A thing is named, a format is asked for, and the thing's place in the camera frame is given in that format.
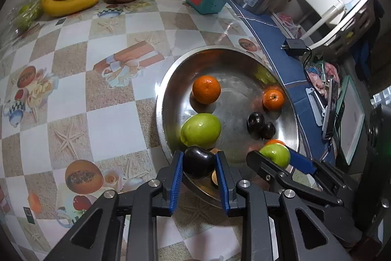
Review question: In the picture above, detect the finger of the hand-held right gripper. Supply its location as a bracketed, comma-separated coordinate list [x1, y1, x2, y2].
[288, 147, 355, 191]
[246, 151, 346, 208]

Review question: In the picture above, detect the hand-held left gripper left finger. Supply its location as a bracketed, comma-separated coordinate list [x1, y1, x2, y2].
[43, 150, 184, 261]

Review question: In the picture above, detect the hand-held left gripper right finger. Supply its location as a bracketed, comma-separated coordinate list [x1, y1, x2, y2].
[215, 151, 352, 261]

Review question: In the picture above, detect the green jujube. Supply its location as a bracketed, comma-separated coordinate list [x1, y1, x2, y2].
[180, 113, 221, 148]
[259, 144, 291, 169]

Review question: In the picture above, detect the dark purple plum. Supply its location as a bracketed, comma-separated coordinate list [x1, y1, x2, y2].
[247, 112, 265, 131]
[183, 145, 216, 179]
[260, 122, 276, 140]

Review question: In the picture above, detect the stainless steel bowl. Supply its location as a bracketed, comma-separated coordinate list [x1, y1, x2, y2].
[156, 46, 299, 208]

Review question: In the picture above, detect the white framed board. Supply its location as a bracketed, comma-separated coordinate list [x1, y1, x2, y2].
[337, 76, 365, 166]

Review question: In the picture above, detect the black smartphone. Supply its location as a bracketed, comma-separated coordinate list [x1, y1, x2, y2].
[322, 76, 340, 141]

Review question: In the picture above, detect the white clip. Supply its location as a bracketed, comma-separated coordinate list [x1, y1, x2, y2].
[305, 87, 327, 127]

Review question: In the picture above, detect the floral cloth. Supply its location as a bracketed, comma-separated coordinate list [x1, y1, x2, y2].
[304, 61, 341, 96]

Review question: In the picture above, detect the black charger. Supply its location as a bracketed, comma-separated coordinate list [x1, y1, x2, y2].
[281, 38, 307, 55]

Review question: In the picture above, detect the pink plastic bag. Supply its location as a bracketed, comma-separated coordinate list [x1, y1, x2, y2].
[275, 13, 303, 38]

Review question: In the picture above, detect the clear plastic clamshell container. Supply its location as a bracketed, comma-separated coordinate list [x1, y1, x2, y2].
[0, 0, 46, 44]

